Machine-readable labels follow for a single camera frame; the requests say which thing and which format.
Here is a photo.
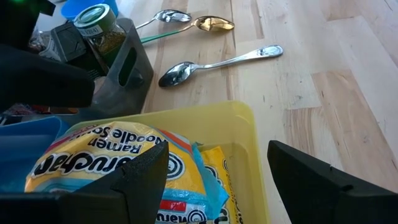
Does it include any blue plastic bin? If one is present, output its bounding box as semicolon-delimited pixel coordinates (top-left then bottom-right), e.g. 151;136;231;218
0;116;71;193

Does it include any yellow blue-edged ramen packet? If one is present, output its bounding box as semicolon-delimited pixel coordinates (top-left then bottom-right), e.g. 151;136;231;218
24;121;230;220

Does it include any orange-handled silver spoon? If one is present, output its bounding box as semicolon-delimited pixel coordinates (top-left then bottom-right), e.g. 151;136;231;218
135;9;193;30

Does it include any red and yellow ramen packet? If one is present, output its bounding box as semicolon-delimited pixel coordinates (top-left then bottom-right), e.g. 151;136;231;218
155;198;215;224

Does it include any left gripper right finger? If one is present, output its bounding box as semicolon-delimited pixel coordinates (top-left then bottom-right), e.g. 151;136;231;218
267;139;398;224

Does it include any blue bowl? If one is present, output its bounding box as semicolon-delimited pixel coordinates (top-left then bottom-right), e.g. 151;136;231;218
60;0;119;21

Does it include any all-silver spoon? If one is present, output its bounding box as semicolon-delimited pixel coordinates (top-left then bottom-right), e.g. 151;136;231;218
158;44;284;88

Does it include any green-lidded spice jar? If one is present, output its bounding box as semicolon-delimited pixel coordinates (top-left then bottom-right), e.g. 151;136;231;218
73;3;127;68

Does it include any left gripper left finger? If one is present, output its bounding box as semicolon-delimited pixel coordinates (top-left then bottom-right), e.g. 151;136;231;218
0;141;170;224

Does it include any grey plastic bin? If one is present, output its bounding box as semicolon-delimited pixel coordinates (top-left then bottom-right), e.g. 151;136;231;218
67;17;155;124

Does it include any dark green tin box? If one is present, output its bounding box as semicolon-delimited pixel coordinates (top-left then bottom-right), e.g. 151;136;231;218
50;21;108;80

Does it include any green-handled gold spoon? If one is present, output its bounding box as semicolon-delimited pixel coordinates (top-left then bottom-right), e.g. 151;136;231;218
139;15;236;44

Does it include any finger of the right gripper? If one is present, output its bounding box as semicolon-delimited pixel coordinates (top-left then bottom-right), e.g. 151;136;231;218
0;44;96;110

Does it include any yellow plastic bin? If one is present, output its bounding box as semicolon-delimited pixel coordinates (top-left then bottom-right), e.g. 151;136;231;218
67;100;271;224

